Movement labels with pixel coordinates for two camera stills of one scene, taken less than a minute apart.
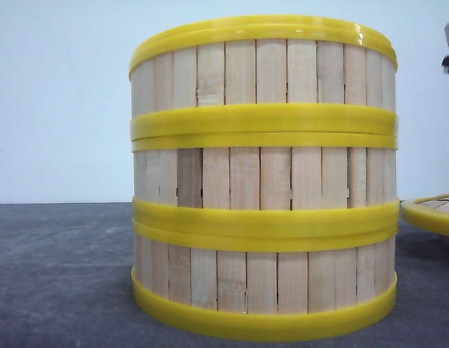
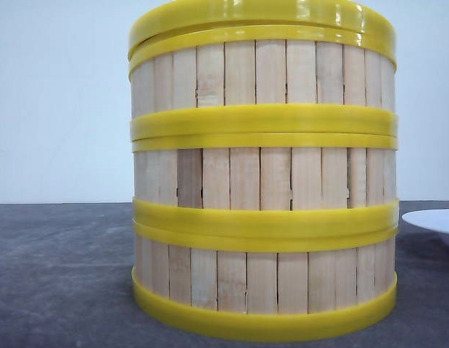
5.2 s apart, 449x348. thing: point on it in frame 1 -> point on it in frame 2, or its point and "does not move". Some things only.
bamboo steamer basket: x=265 y=184 does not move
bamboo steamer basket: x=266 y=279 does not move
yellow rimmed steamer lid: x=437 y=212 -> x=185 y=17
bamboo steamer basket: x=265 y=75 does not move
